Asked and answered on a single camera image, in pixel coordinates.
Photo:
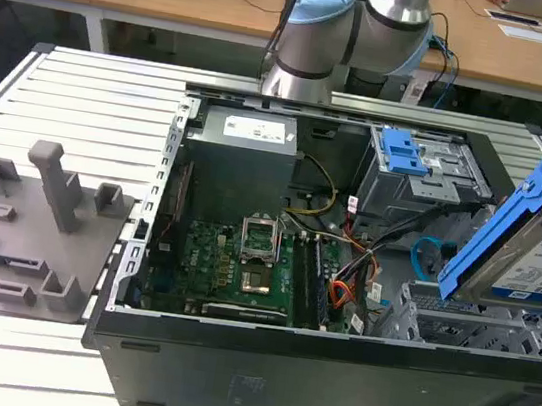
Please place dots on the black graphics card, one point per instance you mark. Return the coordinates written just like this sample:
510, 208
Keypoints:
245, 313

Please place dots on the metal optical drive cage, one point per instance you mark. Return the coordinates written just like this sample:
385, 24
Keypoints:
393, 195

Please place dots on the hard disk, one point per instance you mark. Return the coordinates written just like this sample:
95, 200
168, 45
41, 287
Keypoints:
536, 255

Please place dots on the RAM stick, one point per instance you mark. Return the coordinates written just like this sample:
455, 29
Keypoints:
320, 291

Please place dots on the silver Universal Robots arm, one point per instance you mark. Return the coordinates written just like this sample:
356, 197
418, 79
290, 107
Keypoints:
320, 33

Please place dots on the gray parts rack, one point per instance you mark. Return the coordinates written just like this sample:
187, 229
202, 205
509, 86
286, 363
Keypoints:
16, 253

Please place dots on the blue plastic drive latch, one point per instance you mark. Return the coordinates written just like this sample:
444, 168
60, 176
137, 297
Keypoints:
401, 153

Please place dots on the metal disk bay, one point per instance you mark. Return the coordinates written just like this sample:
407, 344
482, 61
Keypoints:
461, 325

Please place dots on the black RAM slot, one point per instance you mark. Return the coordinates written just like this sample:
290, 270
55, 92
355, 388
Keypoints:
300, 283

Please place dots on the gray power supply unit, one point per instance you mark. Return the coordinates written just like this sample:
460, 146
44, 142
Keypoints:
240, 168

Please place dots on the green motherboard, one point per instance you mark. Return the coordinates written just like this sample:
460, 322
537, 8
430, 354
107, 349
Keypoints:
207, 265

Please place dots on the CPU socket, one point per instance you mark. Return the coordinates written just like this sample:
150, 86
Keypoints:
256, 282

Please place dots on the black open PC case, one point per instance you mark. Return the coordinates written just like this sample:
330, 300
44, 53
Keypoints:
276, 380

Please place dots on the wooden desk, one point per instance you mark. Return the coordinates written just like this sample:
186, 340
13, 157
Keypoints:
202, 6

